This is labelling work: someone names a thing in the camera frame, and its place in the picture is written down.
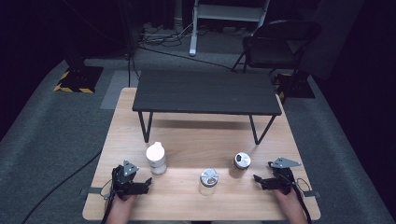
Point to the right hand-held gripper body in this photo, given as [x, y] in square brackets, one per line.
[284, 179]

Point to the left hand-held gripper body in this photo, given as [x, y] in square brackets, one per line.
[122, 182]

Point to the glass jar with brown spice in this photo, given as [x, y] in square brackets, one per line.
[241, 163]

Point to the white salt dispenser jar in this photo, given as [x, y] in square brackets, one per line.
[156, 158]

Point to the glass jar with yellow spice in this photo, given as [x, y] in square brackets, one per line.
[208, 182]

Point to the black raised shelf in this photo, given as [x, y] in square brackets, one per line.
[205, 91]

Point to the person's left hand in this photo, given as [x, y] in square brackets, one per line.
[122, 203]

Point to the person's right hand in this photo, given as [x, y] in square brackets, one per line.
[288, 200]

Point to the grey tape strip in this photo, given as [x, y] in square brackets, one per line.
[312, 193]
[92, 191]

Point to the black yellow-striped stand base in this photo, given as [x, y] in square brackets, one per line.
[299, 88]
[81, 79]

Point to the black folding chair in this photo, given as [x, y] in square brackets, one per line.
[280, 40]

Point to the grey panel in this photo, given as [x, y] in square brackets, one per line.
[333, 34]

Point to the white metal stand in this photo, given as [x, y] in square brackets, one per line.
[199, 12]

